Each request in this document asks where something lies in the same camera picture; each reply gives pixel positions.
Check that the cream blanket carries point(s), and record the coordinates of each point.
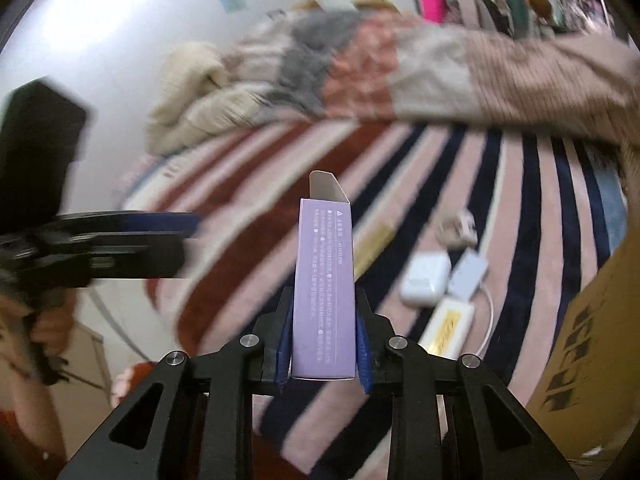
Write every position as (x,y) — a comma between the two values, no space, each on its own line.
(190,95)

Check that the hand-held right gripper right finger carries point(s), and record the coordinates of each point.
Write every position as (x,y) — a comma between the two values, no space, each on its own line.
(364,355)

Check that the striped bed sheet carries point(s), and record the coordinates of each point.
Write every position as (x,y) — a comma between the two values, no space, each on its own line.
(450,220)

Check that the pink water bottle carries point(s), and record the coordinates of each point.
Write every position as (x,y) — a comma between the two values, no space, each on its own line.
(432,1)

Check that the brown cardboard box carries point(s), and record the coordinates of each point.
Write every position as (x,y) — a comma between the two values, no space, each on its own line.
(590,340)

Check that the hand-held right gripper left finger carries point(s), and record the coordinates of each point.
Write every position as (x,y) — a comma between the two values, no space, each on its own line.
(283,345)

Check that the white charger case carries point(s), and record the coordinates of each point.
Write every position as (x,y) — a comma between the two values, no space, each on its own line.
(425,278)

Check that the person's left hand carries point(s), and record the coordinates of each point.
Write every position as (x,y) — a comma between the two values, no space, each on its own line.
(47,327)

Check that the purple cardboard box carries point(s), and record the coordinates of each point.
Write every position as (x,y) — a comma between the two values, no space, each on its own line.
(325,290)

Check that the light blue small box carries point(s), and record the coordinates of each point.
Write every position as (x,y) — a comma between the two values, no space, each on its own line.
(468,272)

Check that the patchwork blanket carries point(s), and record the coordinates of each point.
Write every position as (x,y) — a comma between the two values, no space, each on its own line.
(450,65)

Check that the white box with yellow label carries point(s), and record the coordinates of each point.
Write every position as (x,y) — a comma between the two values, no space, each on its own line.
(446,327)

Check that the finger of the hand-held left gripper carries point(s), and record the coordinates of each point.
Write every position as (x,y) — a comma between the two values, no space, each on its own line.
(145,232)

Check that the beige small plug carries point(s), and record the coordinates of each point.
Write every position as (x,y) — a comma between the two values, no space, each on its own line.
(457,230)

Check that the gold slim box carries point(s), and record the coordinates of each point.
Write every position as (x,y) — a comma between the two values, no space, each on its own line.
(372,247)

